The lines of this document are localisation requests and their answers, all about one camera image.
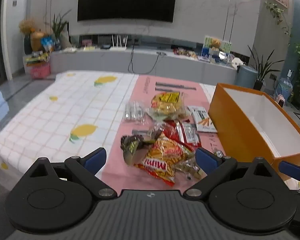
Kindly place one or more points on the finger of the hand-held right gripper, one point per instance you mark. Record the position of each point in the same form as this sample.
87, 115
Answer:
290, 170

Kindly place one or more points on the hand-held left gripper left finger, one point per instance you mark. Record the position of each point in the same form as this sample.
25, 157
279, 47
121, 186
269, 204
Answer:
96, 158

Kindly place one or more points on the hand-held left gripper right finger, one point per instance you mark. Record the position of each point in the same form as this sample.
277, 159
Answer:
206, 160

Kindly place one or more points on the clear packet with green label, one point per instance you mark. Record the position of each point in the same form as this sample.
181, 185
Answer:
187, 170

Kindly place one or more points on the red snack packet silver label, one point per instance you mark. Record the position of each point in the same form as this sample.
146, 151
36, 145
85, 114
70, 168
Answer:
187, 133

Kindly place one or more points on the clear packet with brown cake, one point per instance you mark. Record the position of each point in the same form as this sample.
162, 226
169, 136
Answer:
131, 147

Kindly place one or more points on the orange red chips bag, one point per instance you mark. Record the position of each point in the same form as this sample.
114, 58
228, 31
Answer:
162, 157

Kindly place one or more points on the orange cardboard box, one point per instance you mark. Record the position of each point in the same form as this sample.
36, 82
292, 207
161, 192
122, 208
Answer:
240, 127

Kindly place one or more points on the white biscuit stick box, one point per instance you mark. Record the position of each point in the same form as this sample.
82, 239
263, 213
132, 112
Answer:
202, 118

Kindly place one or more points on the pale packet with black text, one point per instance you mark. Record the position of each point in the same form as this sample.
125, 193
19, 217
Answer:
133, 111

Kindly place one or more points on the white packet with green marks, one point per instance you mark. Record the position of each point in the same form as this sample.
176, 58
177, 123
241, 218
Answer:
153, 115

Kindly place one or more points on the round yellow snack packet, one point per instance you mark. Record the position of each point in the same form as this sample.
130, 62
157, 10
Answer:
167, 102

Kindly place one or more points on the pink heater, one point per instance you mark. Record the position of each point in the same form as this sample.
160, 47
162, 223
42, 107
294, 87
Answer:
282, 100

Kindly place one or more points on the blue water bottle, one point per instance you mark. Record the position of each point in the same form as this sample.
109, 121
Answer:
285, 88

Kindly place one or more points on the pink mat with bottle print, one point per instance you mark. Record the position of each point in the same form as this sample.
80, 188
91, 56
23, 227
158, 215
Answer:
140, 90

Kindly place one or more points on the grey trash can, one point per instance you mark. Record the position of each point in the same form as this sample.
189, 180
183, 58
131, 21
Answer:
246, 76

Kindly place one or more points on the grey television console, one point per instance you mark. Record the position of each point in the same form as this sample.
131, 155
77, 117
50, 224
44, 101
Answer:
102, 60

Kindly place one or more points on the white round object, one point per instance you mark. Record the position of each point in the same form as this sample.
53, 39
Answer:
237, 62

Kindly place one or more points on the pink basket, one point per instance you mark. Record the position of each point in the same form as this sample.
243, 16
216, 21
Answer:
40, 71

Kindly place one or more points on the long-leaved potted plant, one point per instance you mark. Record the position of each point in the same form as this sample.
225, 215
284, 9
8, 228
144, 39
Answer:
261, 70

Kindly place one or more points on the blue white box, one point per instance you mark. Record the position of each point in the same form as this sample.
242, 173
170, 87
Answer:
210, 53

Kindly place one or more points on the pile of small snack packets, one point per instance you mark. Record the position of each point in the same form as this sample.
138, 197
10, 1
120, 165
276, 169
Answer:
186, 52

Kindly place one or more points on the black set-top box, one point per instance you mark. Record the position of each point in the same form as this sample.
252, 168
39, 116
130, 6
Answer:
105, 46

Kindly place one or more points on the white router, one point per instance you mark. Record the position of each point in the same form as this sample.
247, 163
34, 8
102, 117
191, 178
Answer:
118, 45

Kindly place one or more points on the brown teddy bear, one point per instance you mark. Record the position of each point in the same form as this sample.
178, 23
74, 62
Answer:
215, 43

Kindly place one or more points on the green plant in vase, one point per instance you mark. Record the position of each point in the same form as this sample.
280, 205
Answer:
58, 28

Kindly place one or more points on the yellow dried flower bunch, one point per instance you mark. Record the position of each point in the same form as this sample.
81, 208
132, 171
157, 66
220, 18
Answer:
27, 26

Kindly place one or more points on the hanging vine plant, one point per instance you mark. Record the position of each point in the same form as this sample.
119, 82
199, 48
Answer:
277, 12

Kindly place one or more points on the black wall television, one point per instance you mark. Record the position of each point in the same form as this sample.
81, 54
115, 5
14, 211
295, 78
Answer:
127, 0

